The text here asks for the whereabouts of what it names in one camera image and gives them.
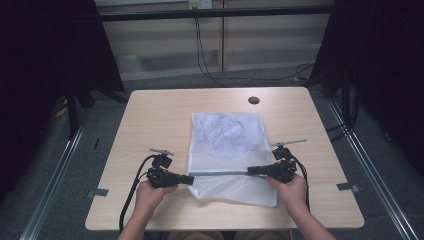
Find black wall cable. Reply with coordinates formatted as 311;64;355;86
193;16;315;88

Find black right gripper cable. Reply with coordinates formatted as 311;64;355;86
289;155;311;213

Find black curtain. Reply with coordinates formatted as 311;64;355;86
309;0;424;176
0;0;125;203

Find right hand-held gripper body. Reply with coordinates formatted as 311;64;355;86
267;139;308;184

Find white mesh laundry bag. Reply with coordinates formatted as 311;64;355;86
187;111;279;208

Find black floor cables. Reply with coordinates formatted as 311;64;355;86
324;94;360;142

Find person's leg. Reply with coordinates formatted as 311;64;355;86
166;230;225;240
234;230;293;240

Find grey tape strip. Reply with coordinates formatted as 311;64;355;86
86;188;110;198
335;182;361;193

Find person's left leg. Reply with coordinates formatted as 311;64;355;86
166;230;225;240

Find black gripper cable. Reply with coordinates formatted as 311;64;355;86
289;155;311;213
118;154;158;234

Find black metal stand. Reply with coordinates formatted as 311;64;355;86
64;84;96;140

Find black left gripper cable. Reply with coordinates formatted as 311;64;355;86
118;154;158;234

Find white wall socket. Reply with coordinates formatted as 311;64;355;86
188;0;213;10

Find white cloth inside bag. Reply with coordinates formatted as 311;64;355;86
194;113;260;151

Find person's left hand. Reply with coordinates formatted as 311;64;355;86
134;180;179;218

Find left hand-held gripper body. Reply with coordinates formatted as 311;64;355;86
146;148;180;190

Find person's right hand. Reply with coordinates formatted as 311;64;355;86
266;174;310;216

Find black horizontal bar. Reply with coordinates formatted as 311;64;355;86
98;5;336;23

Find person's right leg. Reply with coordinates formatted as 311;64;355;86
234;230;293;240

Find metal floor rail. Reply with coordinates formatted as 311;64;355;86
325;99;420;240
19;123;86;240

